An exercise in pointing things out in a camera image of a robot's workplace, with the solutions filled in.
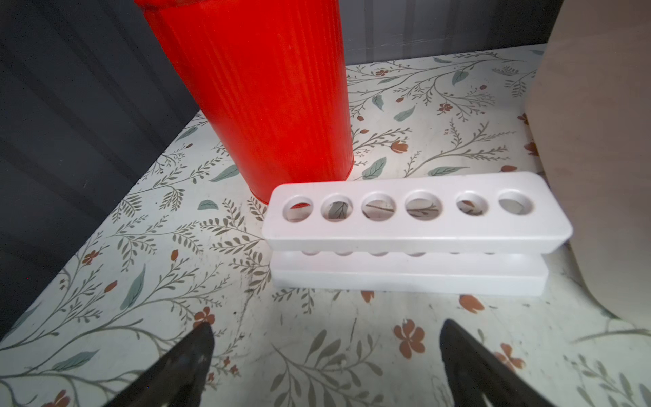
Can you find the red ribbed plastic cup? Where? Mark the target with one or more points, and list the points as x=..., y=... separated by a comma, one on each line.
x=270, y=78

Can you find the beige plastic storage bin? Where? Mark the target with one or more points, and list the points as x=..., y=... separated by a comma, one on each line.
x=589, y=112

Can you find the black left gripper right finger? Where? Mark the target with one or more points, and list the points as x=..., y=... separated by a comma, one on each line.
x=476, y=377

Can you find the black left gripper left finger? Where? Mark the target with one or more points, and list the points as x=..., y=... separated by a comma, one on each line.
x=176, y=379

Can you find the white test tube rack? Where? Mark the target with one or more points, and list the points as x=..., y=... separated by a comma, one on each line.
x=481, y=234

